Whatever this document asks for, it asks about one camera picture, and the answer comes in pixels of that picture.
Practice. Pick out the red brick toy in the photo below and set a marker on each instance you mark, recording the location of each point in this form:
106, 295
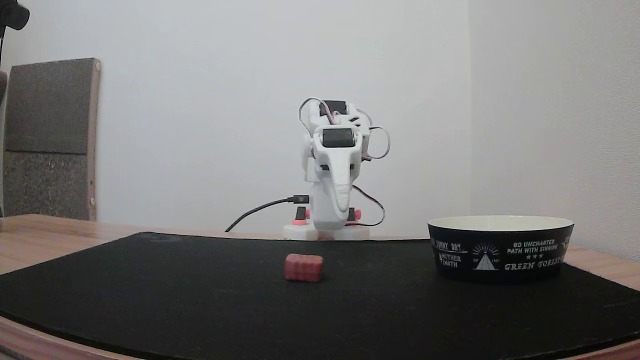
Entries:
303, 268

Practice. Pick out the black bowl with white print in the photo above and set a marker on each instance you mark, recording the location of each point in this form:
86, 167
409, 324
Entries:
500, 250

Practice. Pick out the orange and black clamp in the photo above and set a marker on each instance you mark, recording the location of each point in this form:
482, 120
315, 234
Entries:
300, 215
353, 215

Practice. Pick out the black desk mat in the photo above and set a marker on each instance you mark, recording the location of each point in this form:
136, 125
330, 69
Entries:
200, 300

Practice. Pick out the grey felt board wooden frame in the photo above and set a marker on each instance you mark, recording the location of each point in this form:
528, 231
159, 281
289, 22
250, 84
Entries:
47, 140

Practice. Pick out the black camera on stand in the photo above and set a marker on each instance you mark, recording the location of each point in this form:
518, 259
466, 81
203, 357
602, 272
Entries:
12, 15

